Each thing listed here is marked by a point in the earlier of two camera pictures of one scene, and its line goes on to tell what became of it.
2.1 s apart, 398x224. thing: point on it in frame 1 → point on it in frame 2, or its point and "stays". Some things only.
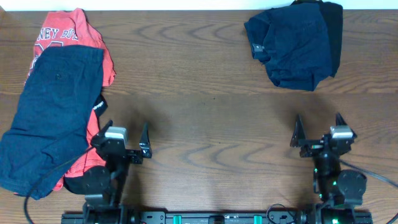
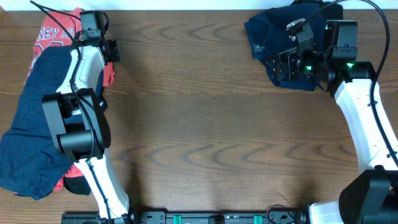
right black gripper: [318, 146] → [282, 65]
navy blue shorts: [51, 132] stays
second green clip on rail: [257, 219] stays
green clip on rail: [177, 219] stays
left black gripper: [125, 152] → [112, 50]
